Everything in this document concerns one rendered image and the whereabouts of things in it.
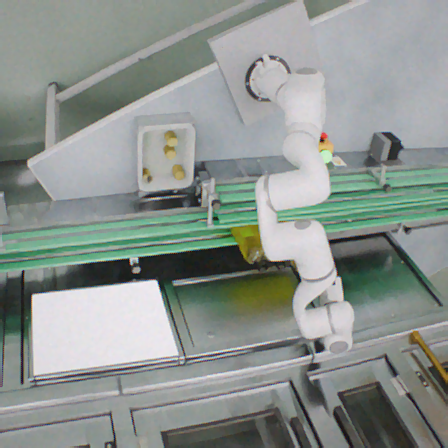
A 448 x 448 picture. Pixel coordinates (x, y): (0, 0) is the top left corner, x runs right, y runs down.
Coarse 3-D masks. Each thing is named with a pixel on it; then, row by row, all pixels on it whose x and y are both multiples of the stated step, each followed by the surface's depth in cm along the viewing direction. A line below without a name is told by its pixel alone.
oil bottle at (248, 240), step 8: (232, 232) 167; (240, 232) 160; (248, 232) 160; (240, 240) 160; (248, 240) 157; (256, 240) 157; (240, 248) 160; (248, 248) 154; (256, 248) 154; (248, 256) 154
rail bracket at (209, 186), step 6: (204, 186) 156; (210, 186) 151; (210, 192) 152; (216, 192) 152; (210, 198) 152; (216, 198) 152; (210, 204) 149; (216, 204) 148; (210, 210) 155; (210, 216) 157; (210, 222) 158
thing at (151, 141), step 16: (144, 128) 146; (160, 128) 147; (176, 128) 157; (192, 128) 150; (144, 144) 157; (160, 144) 159; (192, 144) 154; (144, 160) 160; (160, 160) 162; (176, 160) 164; (192, 160) 157; (160, 176) 164; (192, 176) 161
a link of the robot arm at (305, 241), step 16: (256, 192) 115; (272, 208) 115; (272, 224) 114; (288, 224) 112; (304, 224) 110; (320, 224) 111; (272, 240) 112; (288, 240) 110; (304, 240) 109; (320, 240) 109; (272, 256) 113; (288, 256) 112; (304, 256) 111; (320, 256) 111; (304, 272) 114; (320, 272) 113
